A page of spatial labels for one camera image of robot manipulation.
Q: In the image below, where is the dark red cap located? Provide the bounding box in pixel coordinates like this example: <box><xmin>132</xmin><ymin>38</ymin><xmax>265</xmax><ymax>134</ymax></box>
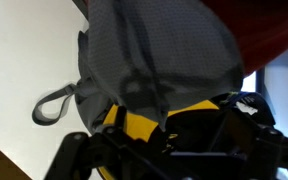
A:
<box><xmin>199</xmin><ymin>0</ymin><xmax>288</xmax><ymax>77</ymax></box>

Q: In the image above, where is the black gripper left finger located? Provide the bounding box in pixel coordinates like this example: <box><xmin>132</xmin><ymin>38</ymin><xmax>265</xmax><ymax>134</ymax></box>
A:
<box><xmin>43</xmin><ymin>105</ymin><xmax>134</xmax><ymax>180</ymax></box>

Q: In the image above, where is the grey fabric bag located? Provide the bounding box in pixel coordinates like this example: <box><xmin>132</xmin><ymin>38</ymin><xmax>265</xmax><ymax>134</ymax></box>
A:
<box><xmin>31</xmin><ymin>0</ymin><xmax>245</xmax><ymax>133</ymax></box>

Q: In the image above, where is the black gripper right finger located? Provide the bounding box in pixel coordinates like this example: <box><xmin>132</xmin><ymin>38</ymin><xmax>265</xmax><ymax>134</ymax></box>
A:
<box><xmin>247</xmin><ymin>125</ymin><xmax>288</xmax><ymax>180</ymax></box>

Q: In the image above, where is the yellow and black cap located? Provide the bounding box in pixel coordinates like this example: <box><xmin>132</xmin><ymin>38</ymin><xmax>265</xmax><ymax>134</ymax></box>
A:
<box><xmin>96</xmin><ymin>91</ymin><xmax>277</xmax><ymax>180</ymax></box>

